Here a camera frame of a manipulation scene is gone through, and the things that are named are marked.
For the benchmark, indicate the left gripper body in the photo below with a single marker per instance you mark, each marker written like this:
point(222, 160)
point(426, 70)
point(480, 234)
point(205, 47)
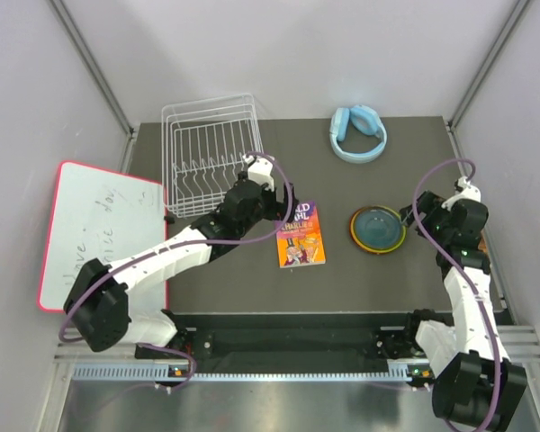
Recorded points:
point(271, 209)

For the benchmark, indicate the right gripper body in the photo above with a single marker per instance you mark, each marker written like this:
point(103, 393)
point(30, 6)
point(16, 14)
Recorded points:
point(437, 218)

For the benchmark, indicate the dark teal plate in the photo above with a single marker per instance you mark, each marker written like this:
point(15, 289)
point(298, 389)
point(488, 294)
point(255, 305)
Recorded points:
point(378, 227)

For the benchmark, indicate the lime green plate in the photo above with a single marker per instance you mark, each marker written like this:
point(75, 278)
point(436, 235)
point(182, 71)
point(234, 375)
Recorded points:
point(400, 234)

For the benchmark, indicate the orange plate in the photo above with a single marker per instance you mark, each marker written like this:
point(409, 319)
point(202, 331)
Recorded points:
point(357, 240)

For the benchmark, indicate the white wire dish rack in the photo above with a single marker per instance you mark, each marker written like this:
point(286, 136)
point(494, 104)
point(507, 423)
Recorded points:
point(202, 148)

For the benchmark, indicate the red floral plate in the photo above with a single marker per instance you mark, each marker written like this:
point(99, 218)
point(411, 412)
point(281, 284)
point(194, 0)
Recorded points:
point(351, 228)

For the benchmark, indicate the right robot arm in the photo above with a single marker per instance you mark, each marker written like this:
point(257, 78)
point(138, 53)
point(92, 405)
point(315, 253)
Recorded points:
point(476, 384)

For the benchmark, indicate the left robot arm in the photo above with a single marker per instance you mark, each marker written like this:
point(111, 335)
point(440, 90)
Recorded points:
point(100, 303)

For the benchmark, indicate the Roald Dahl paperback book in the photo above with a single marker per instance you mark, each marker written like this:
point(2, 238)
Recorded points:
point(300, 242)

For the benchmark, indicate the dark cover paperback book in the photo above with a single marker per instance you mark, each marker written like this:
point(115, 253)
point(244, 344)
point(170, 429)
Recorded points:
point(483, 246)

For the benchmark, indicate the light blue headphones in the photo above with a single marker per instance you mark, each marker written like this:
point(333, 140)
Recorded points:
point(364, 120)

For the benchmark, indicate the pink framed whiteboard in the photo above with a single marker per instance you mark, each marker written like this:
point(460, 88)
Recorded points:
point(96, 213)

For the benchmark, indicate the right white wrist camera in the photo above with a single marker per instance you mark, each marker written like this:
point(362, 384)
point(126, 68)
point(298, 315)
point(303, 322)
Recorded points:
point(463, 189)

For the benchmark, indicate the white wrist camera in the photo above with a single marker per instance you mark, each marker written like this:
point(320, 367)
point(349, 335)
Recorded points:
point(259, 171)
point(463, 189)

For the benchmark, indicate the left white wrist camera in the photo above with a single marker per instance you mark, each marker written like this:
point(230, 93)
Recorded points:
point(259, 171)

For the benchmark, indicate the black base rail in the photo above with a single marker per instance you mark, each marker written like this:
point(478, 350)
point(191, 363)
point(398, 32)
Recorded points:
point(368, 334)

